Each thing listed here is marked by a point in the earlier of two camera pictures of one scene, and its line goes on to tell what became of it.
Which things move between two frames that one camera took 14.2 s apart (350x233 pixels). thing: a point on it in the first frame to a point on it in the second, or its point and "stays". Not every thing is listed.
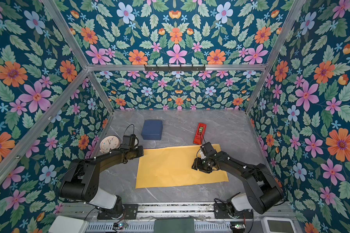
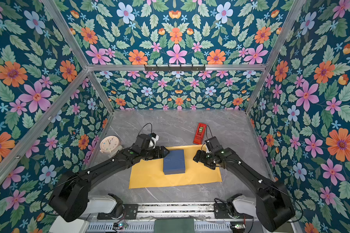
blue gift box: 152,130 to 174,162
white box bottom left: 63,224 stays
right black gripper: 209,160 to 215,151
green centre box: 174,225 stays
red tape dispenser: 200,134 stays
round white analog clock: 109,142 stays
